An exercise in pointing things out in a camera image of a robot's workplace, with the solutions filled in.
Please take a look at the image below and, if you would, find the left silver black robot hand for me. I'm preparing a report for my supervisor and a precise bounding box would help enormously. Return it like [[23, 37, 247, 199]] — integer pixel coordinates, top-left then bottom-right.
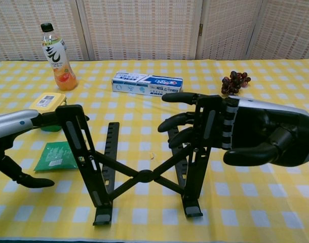
[[0, 108, 62, 189]]

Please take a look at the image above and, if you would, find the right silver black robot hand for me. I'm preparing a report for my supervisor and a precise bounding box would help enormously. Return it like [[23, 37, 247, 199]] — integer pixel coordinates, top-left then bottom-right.
[[158, 92, 309, 168]]

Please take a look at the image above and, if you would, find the black folding laptop stand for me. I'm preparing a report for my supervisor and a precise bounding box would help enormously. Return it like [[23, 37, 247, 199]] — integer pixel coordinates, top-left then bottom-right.
[[55, 95, 223, 227]]

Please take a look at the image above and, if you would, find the yellow white checkered tablecloth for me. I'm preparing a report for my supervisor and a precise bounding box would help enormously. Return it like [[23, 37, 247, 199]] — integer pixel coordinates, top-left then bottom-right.
[[0, 59, 309, 240]]

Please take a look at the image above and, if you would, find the green container with yellow lid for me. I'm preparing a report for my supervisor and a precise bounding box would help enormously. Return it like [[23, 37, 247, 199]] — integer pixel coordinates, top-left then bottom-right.
[[29, 92, 69, 132]]

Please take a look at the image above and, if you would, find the green foil sachet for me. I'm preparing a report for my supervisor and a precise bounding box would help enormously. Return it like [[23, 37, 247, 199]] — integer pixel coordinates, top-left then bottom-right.
[[33, 141, 81, 173]]

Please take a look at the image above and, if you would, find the dark red grape bunch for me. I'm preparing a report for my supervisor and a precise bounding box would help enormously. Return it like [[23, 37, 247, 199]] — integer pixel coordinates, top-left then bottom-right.
[[221, 70, 252, 96]]

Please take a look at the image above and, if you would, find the orange drink plastic bottle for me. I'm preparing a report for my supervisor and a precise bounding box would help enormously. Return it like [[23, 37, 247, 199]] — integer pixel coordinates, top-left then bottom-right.
[[40, 22, 79, 91]]

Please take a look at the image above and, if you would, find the blue white toothpaste box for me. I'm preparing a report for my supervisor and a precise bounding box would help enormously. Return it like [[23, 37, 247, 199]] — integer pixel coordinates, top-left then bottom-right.
[[111, 71, 184, 100]]

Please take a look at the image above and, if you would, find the beige woven folding screen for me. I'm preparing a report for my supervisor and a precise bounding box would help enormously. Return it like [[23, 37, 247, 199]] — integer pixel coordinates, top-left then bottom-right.
[[0, 0, 309, 64]]

